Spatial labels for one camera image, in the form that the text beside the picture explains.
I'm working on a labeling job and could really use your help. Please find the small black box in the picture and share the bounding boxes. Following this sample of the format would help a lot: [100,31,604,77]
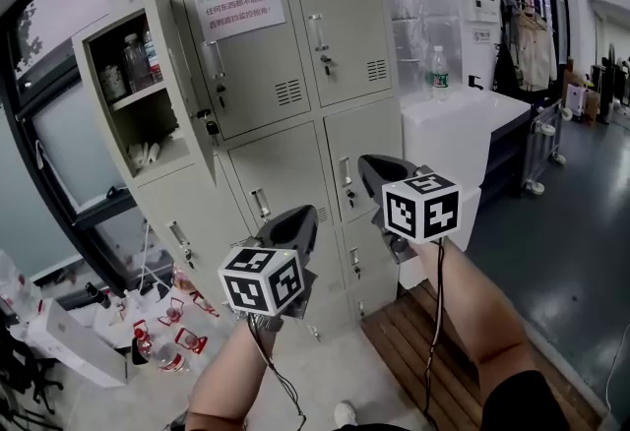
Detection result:
[130,337,150,367]

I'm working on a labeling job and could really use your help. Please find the white water dispenser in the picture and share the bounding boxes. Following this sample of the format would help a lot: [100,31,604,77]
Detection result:
[24,296,128,390]

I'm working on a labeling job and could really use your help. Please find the white sink counter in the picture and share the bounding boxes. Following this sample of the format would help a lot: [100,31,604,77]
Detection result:
[399,87,533,290]

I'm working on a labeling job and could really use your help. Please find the white low floor box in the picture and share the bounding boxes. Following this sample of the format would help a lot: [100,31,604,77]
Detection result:
[73,288,173,351]

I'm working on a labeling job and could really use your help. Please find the white paper notice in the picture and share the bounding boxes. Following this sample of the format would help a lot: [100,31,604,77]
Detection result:
[191,0,286,39]

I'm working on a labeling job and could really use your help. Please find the grey metal locker cabinet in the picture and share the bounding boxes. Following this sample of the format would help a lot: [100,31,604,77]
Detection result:
[135,0,403,339]

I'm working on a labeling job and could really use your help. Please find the brown wooden slat platform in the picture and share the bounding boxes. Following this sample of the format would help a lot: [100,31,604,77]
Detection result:
[360,278,592,431]

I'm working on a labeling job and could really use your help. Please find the person's white left shoe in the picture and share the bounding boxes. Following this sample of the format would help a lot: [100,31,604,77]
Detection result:
[333,400,358,428]

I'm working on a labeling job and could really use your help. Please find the grey metal rolling cart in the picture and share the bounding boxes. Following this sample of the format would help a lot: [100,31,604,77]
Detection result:
[521,98,567,197]

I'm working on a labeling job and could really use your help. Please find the beige hanging garments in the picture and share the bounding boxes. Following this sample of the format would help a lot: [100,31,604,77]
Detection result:
[511,0,560,93]

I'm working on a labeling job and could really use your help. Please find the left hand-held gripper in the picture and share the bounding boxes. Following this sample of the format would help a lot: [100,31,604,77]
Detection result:
[218,204,319,321]

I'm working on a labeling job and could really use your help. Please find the large clear water bottle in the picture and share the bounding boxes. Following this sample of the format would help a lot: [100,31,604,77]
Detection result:
[0,249,31,317]

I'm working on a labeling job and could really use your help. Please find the black thermos bottle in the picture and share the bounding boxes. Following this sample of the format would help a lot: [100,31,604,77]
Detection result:
[84,280,113,310]

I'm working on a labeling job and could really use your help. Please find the person's left forearm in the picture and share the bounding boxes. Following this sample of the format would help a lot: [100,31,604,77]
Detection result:
[184,320,277,431]

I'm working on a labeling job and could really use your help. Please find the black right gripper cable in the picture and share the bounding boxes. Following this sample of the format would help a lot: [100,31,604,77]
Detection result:
[422,239,447,431]

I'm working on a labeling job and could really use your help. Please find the clear plastic bottle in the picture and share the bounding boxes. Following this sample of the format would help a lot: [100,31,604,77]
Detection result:
[121,32,152,93]

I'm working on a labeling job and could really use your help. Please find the person's black shirt sleeve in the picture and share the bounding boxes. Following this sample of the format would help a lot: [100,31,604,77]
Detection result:
[481,369,562,431]

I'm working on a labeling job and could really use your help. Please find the beige metal locker cabinet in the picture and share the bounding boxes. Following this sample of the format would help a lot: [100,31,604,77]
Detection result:
[72,0,403,341]

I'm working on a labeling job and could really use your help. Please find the clear jug pink liquid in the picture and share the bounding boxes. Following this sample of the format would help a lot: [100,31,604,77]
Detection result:
[170,264,198,293]

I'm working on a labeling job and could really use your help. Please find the white air purifier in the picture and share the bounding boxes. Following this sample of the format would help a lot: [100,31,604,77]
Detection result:
[565,83,588,119]

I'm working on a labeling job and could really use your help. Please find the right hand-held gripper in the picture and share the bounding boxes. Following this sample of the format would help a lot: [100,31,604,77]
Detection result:
[357,154,463,266]

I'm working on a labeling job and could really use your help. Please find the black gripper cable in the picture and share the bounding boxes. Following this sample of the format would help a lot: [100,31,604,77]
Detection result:
[422,239,447,431]
[248,320,307,431]

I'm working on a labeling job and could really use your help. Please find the white cable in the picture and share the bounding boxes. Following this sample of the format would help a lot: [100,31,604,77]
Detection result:
[139,220,173,295]

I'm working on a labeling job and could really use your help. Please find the clear bottle green label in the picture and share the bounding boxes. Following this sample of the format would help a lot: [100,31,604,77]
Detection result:
[430,44,452,103]

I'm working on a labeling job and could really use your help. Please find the person's right forearm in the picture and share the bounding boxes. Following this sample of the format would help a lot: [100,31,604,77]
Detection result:
[408,234,536,403]

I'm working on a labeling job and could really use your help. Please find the black standing fan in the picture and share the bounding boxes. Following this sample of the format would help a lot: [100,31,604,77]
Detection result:
[600,40,620,125]

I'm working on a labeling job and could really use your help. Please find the white gloves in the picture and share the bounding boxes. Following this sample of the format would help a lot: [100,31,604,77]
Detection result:
[126,139,163,169]

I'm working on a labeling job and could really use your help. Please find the clear jug red label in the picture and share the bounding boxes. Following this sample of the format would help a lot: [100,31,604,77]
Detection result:
[131,325,191,374]

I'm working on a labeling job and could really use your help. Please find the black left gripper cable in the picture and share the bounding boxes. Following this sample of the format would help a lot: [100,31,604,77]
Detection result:
[248,320,307,431]

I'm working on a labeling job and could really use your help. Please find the black hanging bag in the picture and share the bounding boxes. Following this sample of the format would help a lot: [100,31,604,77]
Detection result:
[493,42,521,95]

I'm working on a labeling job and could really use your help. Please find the black office chair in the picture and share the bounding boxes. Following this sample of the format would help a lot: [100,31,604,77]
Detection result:
[0,320,65,420]

